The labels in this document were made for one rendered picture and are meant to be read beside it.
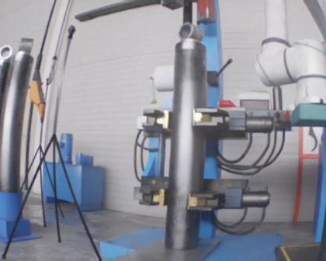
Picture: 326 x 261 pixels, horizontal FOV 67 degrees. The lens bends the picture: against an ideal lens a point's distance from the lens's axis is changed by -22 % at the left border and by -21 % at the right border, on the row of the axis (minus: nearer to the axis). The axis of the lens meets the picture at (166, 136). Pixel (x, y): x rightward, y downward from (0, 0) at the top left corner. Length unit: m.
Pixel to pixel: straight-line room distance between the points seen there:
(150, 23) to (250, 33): 1.61
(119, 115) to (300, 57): 3.64
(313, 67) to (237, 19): 3.33
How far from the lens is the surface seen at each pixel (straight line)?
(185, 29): 2.11
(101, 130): 4.61
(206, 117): 1.73
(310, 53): 1.12
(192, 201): 1.70
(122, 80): 4.58
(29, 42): 2.46
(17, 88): 2.30
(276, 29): 1.31
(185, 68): 1.87
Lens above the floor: 0.65
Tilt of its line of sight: 6 degrees up
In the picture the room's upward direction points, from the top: 3 degrees clockwise
